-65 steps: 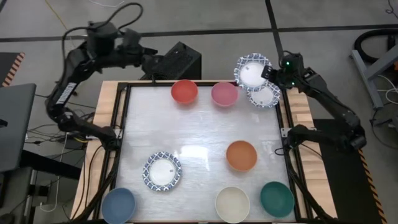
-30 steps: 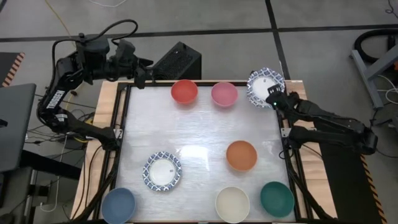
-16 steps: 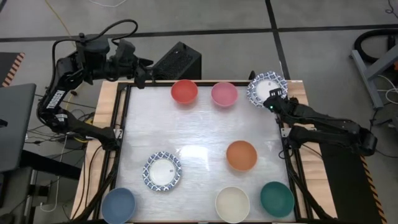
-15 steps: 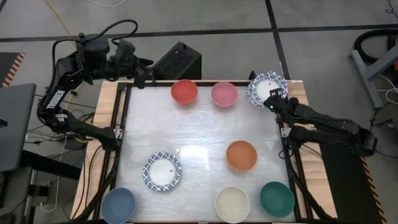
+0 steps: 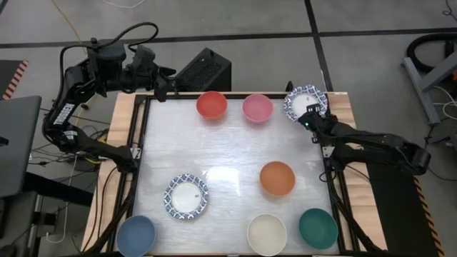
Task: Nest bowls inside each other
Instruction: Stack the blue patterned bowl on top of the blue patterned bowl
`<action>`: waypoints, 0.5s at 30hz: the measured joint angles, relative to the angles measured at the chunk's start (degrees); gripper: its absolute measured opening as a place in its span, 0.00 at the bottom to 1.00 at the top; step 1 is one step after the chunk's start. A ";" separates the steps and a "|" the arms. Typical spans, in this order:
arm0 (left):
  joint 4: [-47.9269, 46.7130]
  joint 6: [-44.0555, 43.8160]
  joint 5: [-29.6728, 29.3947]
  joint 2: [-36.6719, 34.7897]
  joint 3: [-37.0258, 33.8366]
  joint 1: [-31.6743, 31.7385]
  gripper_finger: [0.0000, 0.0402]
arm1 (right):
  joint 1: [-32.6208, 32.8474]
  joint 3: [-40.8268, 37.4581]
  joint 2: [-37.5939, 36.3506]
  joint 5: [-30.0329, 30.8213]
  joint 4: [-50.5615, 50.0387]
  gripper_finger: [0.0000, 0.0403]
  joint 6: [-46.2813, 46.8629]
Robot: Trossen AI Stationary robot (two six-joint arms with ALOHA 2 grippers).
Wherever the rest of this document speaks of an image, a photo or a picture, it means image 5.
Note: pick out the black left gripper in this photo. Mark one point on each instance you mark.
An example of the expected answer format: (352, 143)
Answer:
(160, 75)

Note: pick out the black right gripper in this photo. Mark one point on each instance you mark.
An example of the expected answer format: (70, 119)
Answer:
(313, 123)

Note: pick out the blue patterned paper bowl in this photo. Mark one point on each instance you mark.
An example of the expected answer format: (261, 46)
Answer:
(298, 101)
(185, 196)

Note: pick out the coral red bowl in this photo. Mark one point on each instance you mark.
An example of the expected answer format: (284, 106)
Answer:
(211, 105)

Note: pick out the pink bowl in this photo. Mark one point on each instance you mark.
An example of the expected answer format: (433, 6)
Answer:
(258, 108)

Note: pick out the orange bowl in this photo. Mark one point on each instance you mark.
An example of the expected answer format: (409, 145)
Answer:
(277, 178)

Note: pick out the teal green bowl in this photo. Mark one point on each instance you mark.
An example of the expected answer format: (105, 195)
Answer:
(318, 228)

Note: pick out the cream white bowl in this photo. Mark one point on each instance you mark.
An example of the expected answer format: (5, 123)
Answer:
(267, 235)

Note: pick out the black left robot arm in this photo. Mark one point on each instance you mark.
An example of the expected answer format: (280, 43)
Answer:
(64, 114)

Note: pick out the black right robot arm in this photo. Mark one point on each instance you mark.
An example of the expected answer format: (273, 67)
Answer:
(375, 150)

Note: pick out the small black clamp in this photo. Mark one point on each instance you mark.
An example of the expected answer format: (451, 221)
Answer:
(288, 86)

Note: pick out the black perforated metal case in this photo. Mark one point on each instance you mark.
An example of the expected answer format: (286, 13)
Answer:
(203, 71)

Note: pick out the grey metal stand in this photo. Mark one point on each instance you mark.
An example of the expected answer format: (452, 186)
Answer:
(421, 85)

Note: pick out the black power brick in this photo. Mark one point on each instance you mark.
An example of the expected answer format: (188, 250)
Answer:
(85, 164)

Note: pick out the black hazard-striped floor mat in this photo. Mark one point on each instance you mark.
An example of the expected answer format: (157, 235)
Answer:
(396, 214)
(9, 75)

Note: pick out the black equipment stand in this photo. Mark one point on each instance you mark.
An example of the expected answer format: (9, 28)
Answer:
(53, 189)

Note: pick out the grey laptop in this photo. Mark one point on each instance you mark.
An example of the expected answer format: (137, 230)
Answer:
(18, 142)

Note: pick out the small black post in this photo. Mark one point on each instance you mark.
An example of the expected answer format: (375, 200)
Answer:
(175, 93)

